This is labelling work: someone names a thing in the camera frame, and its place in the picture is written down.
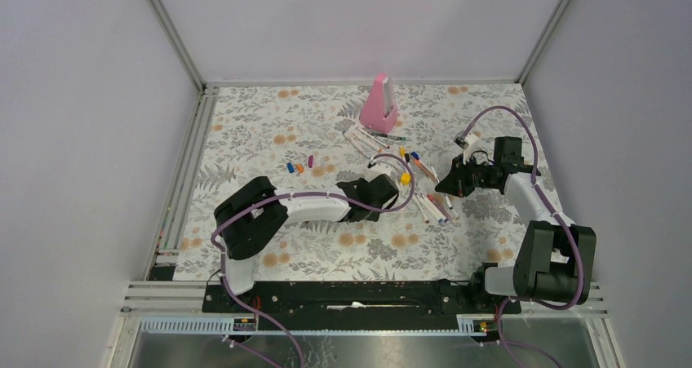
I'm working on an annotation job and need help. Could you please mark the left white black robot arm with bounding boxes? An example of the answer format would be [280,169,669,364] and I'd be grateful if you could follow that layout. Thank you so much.
[212,164,399,312]

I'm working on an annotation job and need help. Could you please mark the blue capped white marker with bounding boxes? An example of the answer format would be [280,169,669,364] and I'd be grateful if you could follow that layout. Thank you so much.
[342,131,371,159]

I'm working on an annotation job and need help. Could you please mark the pink translucent marker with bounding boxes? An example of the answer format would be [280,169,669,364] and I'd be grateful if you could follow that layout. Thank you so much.
[427,194,455,222]

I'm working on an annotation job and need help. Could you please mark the dark green marker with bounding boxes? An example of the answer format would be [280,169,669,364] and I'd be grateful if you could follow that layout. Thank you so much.
[370,131,408,141]

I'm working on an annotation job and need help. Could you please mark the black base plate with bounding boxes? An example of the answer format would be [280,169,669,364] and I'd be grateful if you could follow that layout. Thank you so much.
[202,280,503,332]

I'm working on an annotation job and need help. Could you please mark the pink metronome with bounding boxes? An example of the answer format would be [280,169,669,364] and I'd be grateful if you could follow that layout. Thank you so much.
[359,73,398,134]

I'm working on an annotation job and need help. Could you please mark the purple capped white marker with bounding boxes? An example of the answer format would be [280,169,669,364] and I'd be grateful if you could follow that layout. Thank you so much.
[421,195,446,224]

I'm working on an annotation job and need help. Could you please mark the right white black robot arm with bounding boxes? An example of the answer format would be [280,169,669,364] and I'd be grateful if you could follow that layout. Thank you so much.
[435,133,597,313]

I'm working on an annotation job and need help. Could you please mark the red brown capped marker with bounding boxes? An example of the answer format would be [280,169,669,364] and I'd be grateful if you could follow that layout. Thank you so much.
[413,195,430,224]

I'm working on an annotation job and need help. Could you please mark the magenta capped white marker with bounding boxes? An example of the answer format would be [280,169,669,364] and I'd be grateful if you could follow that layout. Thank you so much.
[357,127,390,149]

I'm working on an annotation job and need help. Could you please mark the floral table mat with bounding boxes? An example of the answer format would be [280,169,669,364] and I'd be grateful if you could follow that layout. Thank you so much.
[174,83,533,281]

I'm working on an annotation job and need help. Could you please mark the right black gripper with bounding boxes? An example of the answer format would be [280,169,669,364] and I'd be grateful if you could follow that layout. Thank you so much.
[436,153,497,198]

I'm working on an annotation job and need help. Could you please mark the grey white marker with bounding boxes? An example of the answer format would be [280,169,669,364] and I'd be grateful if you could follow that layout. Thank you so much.
[441,193,459,219]

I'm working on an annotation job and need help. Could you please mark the orange brown marker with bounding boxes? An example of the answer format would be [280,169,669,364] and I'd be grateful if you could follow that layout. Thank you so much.
[413,159,438,183]

